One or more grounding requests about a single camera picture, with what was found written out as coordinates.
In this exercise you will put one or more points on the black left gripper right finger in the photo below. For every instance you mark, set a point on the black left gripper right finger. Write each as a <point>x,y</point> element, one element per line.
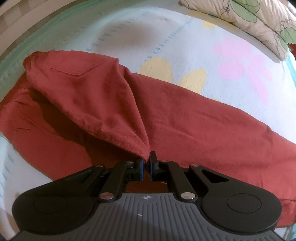
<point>156,168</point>

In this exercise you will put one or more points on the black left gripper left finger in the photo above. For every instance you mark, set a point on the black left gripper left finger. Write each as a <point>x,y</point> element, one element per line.
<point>135,170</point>

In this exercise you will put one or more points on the red pants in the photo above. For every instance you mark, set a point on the red pants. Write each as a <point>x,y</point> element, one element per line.
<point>71,110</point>

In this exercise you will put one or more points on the floral bed sheet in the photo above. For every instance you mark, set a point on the floral bed sheet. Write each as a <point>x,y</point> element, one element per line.
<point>167,41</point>

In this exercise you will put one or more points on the leaf print pillow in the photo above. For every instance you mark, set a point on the leaf print pillow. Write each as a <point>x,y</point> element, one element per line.
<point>270,22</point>

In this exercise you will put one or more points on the wooden bed frame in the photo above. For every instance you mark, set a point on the wooden bed frame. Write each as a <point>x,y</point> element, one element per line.
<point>20,18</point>

